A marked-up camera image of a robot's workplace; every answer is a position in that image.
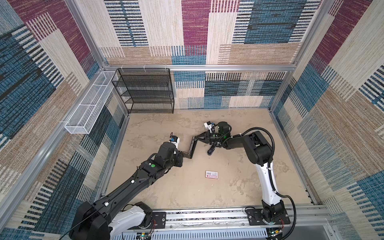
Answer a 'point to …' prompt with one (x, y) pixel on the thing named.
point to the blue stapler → (211, 149)
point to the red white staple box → (211, 174)
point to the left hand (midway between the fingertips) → (182, 152)
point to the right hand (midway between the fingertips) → (196, 138)
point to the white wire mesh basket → (88, 110)
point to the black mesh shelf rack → (145, 90)
